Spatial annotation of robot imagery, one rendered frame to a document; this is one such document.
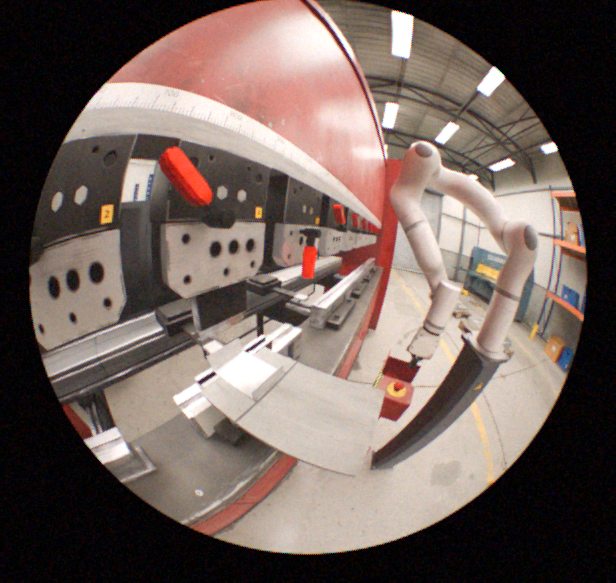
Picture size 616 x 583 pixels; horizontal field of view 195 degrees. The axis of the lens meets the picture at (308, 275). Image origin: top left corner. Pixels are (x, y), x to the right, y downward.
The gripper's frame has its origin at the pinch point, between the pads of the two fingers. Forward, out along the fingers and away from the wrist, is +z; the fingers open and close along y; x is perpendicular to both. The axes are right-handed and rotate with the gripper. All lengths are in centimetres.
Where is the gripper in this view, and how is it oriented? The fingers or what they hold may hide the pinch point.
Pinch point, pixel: (413, 362)
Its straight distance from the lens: 73.3
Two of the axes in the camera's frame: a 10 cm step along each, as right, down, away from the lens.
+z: -1.7, 9.3, 3.1
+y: 8.0, 3.2, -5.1
